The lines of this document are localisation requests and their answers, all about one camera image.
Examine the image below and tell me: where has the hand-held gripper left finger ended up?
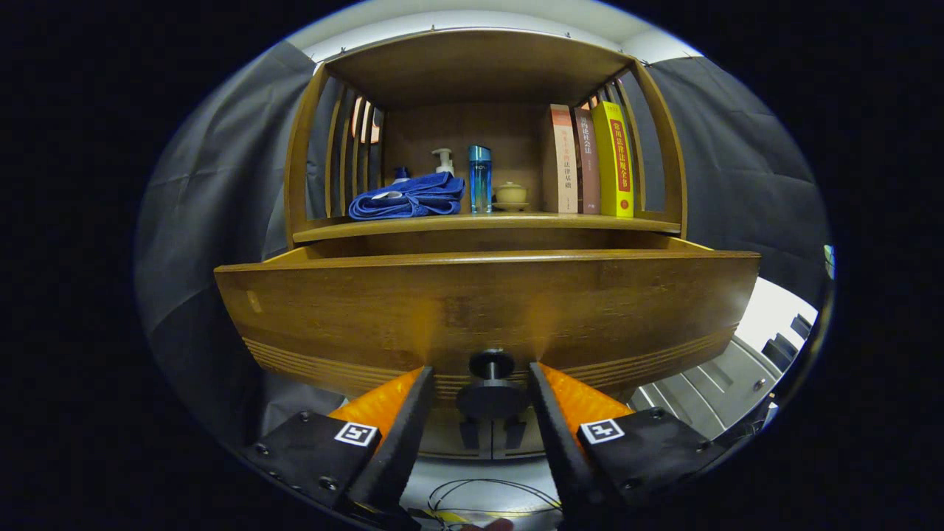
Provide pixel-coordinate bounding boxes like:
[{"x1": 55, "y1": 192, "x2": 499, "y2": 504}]
[{"x1": 243, "y1": 365, "x2": 434, "y2": 528}]

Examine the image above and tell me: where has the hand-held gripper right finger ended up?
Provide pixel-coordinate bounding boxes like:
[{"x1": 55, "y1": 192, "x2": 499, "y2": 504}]
[{"x1": 527, "y1": 361, "x2": 731, "y2": 528}]

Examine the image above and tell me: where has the wooden drawer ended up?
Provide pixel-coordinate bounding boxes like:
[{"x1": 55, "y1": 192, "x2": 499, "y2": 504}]
[{"x1": 214, "y1": 236, "x2": 762, "y2": 421}]

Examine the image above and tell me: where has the wooden cabinet door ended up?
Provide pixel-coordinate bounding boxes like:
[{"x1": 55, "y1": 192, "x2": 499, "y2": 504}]
[
  {"x1": 488, "y1": 413, "x2": 554, "y2": 459},
  {"x1": 419, "y1": 404, "x2": 489, "y2": 459}
]

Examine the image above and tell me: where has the wooden countertop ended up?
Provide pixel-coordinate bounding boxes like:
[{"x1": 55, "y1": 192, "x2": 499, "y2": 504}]
[{"x1": 293, "y1": 212, "x2": 683, "y2": 244}]

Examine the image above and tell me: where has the grey ribbed metal panel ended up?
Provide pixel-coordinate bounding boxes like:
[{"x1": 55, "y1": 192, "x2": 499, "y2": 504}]
[{"x1": 631, "y1": 336, "x2": 784, "y2": 441}]

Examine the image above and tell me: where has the folded blue towel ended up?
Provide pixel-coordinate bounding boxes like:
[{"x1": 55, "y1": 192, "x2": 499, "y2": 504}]
[{"x1": 348, "y1": 171, "x2": 465, "y2": 221}]

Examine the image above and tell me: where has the small yellow lidded teacup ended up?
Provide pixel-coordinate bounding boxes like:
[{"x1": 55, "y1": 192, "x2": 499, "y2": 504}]
[{"x1": 493, "y1": 181, "x2": 529, "y2": 212}]

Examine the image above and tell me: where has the blue glass bottle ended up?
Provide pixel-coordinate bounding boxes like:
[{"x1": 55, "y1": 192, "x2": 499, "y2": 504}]
[{"x1": 468, "y1": 145, "x2": 493, "y2": 215}]

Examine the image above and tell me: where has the brown book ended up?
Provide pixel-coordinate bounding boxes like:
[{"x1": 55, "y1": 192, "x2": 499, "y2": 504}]
[{"x1": 572, "y1": 109, "x2": 601, "y2": 215}]

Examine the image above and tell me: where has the beige book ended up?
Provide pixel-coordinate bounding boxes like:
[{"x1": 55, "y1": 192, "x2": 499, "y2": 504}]
[{"x1": 543, "y1": 104, "x2": 579, "y2": 215}]

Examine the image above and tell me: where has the yellow book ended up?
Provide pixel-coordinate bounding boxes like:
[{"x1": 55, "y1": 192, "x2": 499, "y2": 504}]
[{"x1": 591, "y1": 101, "x2": 635, "y2": 218}]

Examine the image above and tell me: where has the black cable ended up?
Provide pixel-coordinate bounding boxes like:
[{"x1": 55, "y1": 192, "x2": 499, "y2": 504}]
[{"x1": 426, "y1": 478, "x2": 565, "y2": 521}]

